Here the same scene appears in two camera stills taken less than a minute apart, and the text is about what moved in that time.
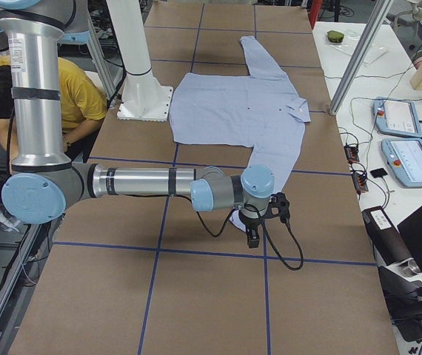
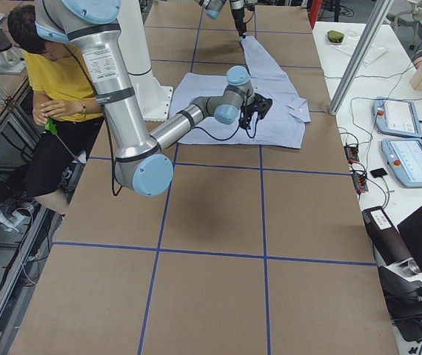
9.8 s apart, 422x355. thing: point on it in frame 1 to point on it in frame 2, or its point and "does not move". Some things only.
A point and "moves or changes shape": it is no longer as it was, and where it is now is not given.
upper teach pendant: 397,117 does not move
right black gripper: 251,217 to 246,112
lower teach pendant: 412,163 does not move
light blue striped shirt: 266,109 moves or changes shape
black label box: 389,245 does not move
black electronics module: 352,154 does not move
